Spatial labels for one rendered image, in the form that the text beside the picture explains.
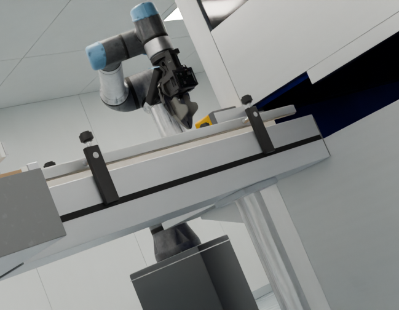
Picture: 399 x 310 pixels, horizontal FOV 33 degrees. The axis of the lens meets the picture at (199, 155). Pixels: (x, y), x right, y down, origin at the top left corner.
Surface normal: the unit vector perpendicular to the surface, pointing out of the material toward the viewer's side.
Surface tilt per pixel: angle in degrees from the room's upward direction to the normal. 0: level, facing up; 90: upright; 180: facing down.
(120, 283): 90
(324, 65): 90
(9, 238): 90
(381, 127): 90
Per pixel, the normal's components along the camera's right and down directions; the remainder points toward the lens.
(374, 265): -0.73, 0.21
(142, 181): 0.57, -0.35
